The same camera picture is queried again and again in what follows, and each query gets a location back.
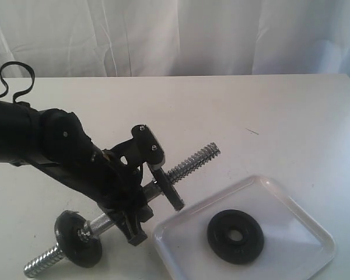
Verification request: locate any chrome spinlock collar nut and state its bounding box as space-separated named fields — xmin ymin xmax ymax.
xmin=77 ymin=226 xmax=93 ymax=243

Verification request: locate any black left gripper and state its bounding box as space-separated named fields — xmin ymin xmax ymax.
xmin=31 ymin=148 xmax=153 ymax=245

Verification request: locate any white backdrop curtain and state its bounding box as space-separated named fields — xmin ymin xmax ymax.
xmin=0 ymin=1 xmax=350 ymax=77

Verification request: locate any chrome threaded dumbbell bar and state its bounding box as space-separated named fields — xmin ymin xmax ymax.
xmin=23 ymin=142 xmax=220 ymax=278

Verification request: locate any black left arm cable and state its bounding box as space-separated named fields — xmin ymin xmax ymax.
xmin=0 ymin=61 xmax=36 ymax=103

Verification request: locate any black weight plate far end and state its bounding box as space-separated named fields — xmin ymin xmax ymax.
xmin=150 ymin=167 xmax=185 ymax=211

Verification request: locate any black weight plate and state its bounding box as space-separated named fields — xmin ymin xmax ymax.
xmin=54 ymin=210 xmax=102 ymax=268
xmin=206 ymin=209 xmax=265 ymax=265

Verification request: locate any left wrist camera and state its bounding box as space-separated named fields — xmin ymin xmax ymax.
xmin=106 ymin=124 xmax=165 ymax=170

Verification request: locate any white plastic tray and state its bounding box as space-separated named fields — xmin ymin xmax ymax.
xmin=153 ymin=176 xmax=335 ymax=279

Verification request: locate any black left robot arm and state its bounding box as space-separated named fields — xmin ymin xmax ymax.
xmin=0 ymin=101 xmax=153 ymax=246

